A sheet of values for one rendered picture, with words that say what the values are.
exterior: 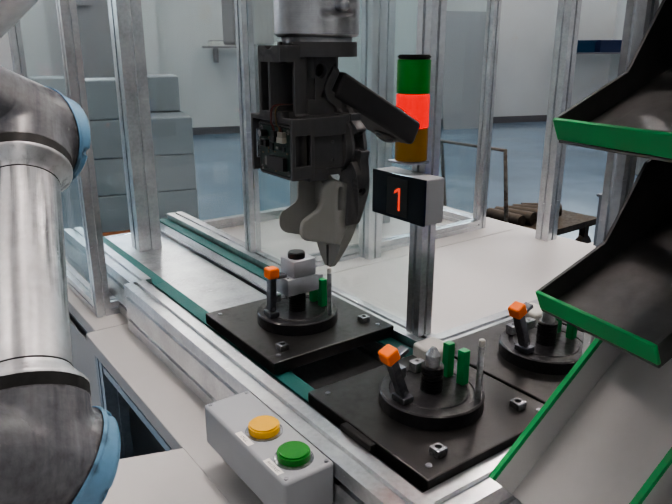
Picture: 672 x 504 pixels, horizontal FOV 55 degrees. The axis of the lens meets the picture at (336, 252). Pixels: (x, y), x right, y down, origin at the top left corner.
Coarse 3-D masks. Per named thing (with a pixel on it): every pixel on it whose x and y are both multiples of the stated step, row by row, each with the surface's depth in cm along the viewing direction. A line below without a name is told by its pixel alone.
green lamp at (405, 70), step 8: (400, 64) 95; (408, 64) 94; (416, 64) 94; (424, 64) 94; (400, 72) 95; (408, 72) 94; (416, 72) 94; (424, 72) 94; (400, 80) 95; (408, 80) 94; (416, 80) 94; (424, 80) 95; (400, 88) 96; (408, 88) 95; (416, 88) 95; (424, 88) 95
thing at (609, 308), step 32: (640, 192) 63; (640, 224) 64; (608, 256) 64; (640, 256) 62; (544, 288) 61; (576, 288) 62; (608, 288) 60; (640, 288) 59; (576, 320) 57; (608, 320) 57; (640, 320) 56; (640, 352) 52
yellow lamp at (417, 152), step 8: (424, 128) 98; (416, 136) 97; (424, 136) 97; (400, 144) 98; (408, 144) 97; (416, 144) 97; (424, 144) 98; (400, 152) 98; (408, 152) 98; (416, 152) 98; (424, 152) 98; (400, 160) 99; (408, 160) 98; (416, 160) 98; (424, 160) 99
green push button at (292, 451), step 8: (280, 448) 77; (288, 448) 77; (296, 448) 77; (304, 448) 77; (280, 456) 76; (288, 456) 76; (296, 456) 76; (304, 456) 76; (288, 464) 75; (296, 464) 75
